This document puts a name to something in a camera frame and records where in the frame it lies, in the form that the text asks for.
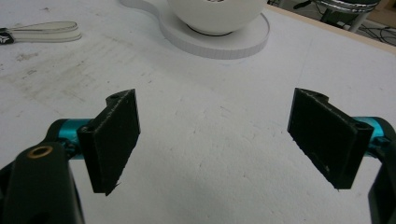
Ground white round bowl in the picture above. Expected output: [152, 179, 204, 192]
[166, 0, 269, 36]

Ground black floor cables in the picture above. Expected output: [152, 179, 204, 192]
[358, 23, 396, 47]

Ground white round board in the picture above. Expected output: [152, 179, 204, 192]
[119, 0, 271, 61]

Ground metal stool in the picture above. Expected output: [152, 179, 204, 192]
[292, 0, 381, 34]

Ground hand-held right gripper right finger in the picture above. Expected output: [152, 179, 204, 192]
[287, 87, 396, 190]

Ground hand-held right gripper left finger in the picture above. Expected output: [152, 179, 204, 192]
[46, 88, 141, 197]

